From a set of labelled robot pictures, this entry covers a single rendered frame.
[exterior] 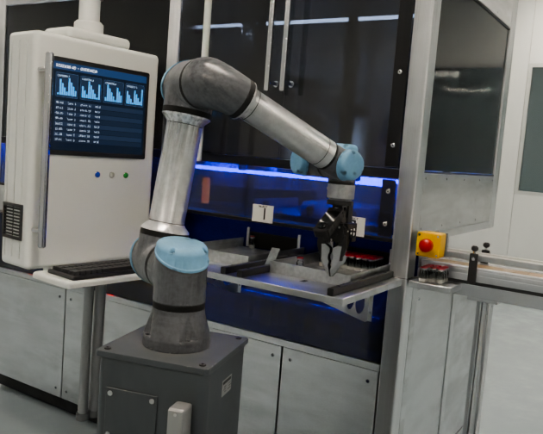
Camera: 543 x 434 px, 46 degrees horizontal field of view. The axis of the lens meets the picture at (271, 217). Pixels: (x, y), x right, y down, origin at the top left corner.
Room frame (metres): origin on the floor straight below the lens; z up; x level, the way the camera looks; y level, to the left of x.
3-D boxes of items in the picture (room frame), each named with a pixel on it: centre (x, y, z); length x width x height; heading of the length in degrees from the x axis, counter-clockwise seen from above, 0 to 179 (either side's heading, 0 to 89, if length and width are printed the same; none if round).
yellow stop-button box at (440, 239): (1.91, -0.48, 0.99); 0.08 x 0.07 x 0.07; 148
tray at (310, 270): (1.94, -0.21, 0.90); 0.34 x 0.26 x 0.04; 148
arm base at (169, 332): (1.41, 0.19, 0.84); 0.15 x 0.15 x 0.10
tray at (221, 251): (2.13, 0.08, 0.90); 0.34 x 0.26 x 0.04; 148
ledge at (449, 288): (1.94, -0.52, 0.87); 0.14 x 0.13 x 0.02; 148
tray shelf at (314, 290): (1.98, -0.03, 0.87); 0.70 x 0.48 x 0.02; 58
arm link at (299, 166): (1.71, -0.11, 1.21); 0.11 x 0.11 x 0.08; 30
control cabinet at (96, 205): (2.25, 0.67, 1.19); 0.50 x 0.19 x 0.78; 141
